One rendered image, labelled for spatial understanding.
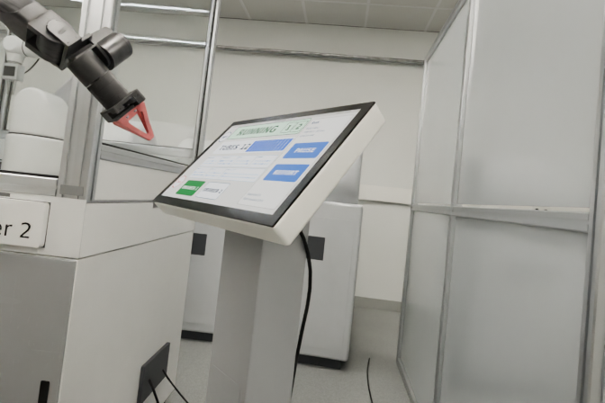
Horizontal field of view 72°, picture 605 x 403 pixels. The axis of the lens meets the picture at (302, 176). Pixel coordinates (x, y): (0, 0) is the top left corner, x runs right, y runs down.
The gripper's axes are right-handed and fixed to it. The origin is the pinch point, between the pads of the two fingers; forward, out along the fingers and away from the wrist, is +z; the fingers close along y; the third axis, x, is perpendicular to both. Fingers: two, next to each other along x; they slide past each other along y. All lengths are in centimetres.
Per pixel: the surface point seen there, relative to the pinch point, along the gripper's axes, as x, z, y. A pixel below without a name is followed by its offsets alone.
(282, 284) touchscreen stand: 6.1, 36.5, -20.3
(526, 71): -84, 49, -36
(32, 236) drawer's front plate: 29.2, 5.1, 30.2
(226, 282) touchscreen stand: 11.4, 33.0, -7.9
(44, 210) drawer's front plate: 23.4, 2.2, 29.0
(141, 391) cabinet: 47, 76, 61
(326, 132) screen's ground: -15.8, 14.8, -32.1
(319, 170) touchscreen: -5.9, 15.0, -38.3
